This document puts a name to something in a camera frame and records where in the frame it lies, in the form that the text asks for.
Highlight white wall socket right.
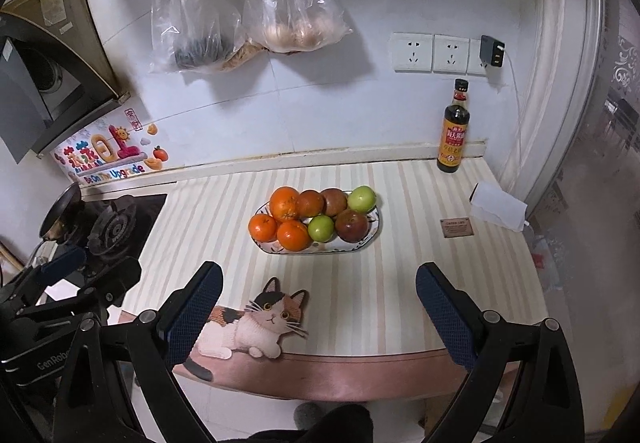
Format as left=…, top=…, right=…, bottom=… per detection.
left=466, top=39, right=487, bottom=78

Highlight black power adapter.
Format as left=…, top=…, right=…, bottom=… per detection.
left=480, top=34, right=506, bottom=68

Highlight white adapter cable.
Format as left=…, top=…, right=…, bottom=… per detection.
left=502, top=49, right=526, bottom=184

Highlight large orange top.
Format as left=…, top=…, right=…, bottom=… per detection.
left=269, top=186, right=299, bottom=223

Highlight green apple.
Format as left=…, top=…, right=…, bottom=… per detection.
left=347, top=185, right=376, bottom=214
left=307, top=214, right=335, bottom=244

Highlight orange front on plate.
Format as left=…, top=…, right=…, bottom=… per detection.
left=277, top=220, right=312, bottom=252

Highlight red apple on plate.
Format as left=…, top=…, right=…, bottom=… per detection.
left=321, top=188, right=347, bottom=218

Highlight black gas stove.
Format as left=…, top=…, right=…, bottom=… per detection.
left=40, top=183, right=167, bottom=287

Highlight floral oval ceramic plate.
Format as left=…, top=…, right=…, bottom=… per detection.
left=250, top=201, right=381, bottom=255

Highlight white wall socket middle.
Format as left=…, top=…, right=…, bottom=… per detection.
left=432, top=34, right=470, bottom=74

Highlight white wall socket left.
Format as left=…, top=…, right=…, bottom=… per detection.
left=390, top=32, right=434, bottom=72

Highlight plastic bag dark contents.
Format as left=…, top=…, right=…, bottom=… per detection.
left=151, top=0, right=245, bottom=73

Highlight colourful wall sticker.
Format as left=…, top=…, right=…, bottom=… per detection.
left=51, top=106, right=170, bottom=186

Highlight range hood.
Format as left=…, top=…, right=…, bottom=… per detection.
left=1, top=0, right=128, bottom=162

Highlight plastic bag with eggs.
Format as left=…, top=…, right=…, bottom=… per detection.
left=242, top=0, right=352, bottom=54

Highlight white wall socket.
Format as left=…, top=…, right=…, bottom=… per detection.
left=390, top=32, right=434, bottom=72
left=432, top=34, right=470, bottom=74
left=466, top=39, right=487, bottom=78

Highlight small orange left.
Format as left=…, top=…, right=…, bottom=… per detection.
left=248, top=213, right=279, bottom=243

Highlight soy sauce bottle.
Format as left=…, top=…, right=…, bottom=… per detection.
left=436, top=79, right=471, bottom=173

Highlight white folded paper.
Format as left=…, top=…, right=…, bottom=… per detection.
left=470, top=182, right=527, bottom=233

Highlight small brown card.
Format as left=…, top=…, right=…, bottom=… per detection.
left=440, top=218, right=474, bottom=239

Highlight dark red apple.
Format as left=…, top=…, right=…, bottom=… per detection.
left=334, top=209, right=369, bottom=244

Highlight striped cat table mat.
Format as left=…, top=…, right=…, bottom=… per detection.
left=122, top=158, right=548, bottom=401

